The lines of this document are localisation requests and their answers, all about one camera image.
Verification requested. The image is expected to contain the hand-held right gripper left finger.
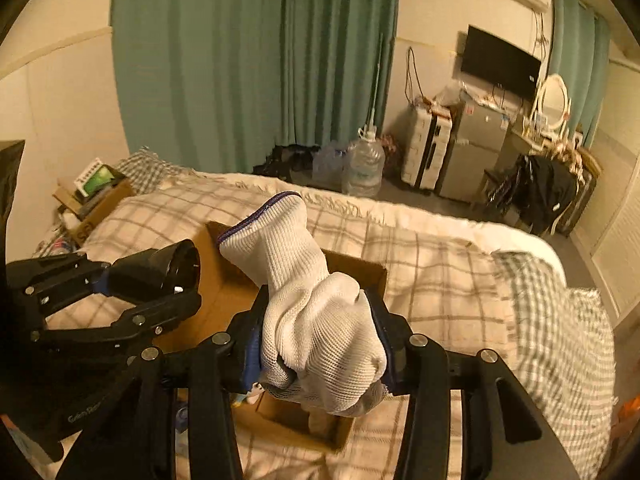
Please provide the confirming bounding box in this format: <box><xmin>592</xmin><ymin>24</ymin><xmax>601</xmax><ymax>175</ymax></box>
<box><xmin>55</xmin><ymin>285</ymin><xmax>268</xmax><ymax>480</ymax></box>

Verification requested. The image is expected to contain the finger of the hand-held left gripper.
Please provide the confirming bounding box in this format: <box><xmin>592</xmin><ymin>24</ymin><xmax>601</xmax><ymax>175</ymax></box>
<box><xmin>6</xmin><ymin>251</ymin><xmax>112</xmax><ymax>331</ymax></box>
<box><xmin>27</xmin><ymin>290</ymin><xmax>202</xmax><ymax>356</ymax></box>

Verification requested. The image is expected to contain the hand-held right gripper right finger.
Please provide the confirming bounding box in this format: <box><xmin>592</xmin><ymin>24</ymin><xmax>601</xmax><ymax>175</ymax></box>
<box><xmin>362</xmin><ymin>287</ymin><xmax>544</xmax><ymax>480</ymax></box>

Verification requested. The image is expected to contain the black cylindrical bottle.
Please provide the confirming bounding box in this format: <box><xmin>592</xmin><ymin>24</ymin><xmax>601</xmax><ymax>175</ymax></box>
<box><xmin>106</xmin><ymin>239</ymin><xmax>202</xmax><ymax>306</ymax></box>

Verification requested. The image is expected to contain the white knit glove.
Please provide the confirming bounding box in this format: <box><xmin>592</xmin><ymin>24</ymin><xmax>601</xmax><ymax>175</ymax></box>
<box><xmin>217</xmin><ymin>191</ymin><xmax>396</xmax><ymax>418</ymax></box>

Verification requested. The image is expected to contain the brown cardboard box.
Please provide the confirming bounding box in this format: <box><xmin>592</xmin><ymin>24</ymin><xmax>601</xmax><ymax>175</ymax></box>
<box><xmin>150</xmin><ymin>220</ymin><xmax>388</xmax><ymax>456</ymax></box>

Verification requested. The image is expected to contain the small cluttered cardboard box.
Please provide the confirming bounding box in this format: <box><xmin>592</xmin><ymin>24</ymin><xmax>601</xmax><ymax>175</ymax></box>
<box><xmin>52</xmin><ymin>180</ymin><xmax>137</xmax><ymax>249</ymax></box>

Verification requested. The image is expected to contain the beige plaid blanket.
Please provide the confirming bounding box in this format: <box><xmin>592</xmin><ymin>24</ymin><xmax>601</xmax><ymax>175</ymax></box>
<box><xmin>35</xmin><ymin>170</ymin><xmax>617</xmax><ymax>480</ymax></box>

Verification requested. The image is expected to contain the green and white packet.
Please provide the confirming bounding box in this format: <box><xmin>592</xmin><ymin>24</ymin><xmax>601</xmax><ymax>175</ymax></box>
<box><xmin>74</xmin><ymin>157</ymin><xmax>126</xmax><ymax>197</ymax></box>

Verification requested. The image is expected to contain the green checked pillow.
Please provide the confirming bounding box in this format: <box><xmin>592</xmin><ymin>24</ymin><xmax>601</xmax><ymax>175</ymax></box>
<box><xmin>115</xmin><ymin>147</ymin><xmax>197</xmax><ymax>195</ymax></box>
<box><xmin>492</xmin><ymin>252</ymin><xmax>617</xmax><ymax>478</ymax></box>

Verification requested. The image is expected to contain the large clear water jug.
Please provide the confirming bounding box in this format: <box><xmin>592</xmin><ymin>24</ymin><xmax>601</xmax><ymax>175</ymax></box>
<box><xmin>341</xmin><ymin>127</ymin><xmax>386</xmax><ymax>199</ymax></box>

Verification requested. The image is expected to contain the pile of dark clothes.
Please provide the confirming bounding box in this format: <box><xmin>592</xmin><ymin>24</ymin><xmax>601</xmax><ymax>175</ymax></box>
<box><xmin>252</xmin><ymin>144</ymin><xmax>322</xmax><ymax>179</ymax></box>

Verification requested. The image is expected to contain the crumpled clear plastic bottle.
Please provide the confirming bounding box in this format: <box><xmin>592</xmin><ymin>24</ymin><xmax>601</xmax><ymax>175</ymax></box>
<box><xmin>312</xmin><ymin>141</ymin><xmax>349</xmax><ymax>182</ymax></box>

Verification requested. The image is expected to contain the white suitcase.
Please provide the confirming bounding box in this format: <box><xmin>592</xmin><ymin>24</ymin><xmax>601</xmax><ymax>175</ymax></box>
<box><xmin>401</xmin><ymin>105</ymin><xmax>454</xmax><ymax>192</ymax></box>

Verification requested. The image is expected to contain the grey small fridge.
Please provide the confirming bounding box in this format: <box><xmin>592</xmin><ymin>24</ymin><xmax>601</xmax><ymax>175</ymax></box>
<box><xmin>435</xmin><ymin>92</ymin><xmax>517</xmax><ymax>204</ymax></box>

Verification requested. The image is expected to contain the black jacket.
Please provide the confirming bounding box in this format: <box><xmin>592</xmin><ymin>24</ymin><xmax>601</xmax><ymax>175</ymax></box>
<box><xmin>500</xmin><ymin>152</ymin><xmax>577</xmax><ymax>235</ymax></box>

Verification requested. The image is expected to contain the white dressing table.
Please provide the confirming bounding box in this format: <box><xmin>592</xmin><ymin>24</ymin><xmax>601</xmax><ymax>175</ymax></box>
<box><xmin>510</xmin><ymin>119</ymin><xmax>585</xmax><ymax>158</ymax></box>

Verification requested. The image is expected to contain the white oval mirror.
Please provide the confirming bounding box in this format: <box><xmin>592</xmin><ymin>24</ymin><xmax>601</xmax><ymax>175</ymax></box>
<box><xmin>531</xmin><ymin>74</ymin><xmax>572</xmax><ymax>137</ymax></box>

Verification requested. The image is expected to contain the narrow green curtain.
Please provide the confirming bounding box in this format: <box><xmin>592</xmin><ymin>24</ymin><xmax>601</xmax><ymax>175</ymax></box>
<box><xmin>546</xmin><ymin>0</ymin><xmax>612</xmax><ymax>147</ymax></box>

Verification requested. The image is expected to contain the black wall television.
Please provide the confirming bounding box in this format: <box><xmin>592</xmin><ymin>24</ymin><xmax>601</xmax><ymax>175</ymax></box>
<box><xmin>460</xmin><ymin>25</ymin><xmax>544</xmax><ymax>104</ymax></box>

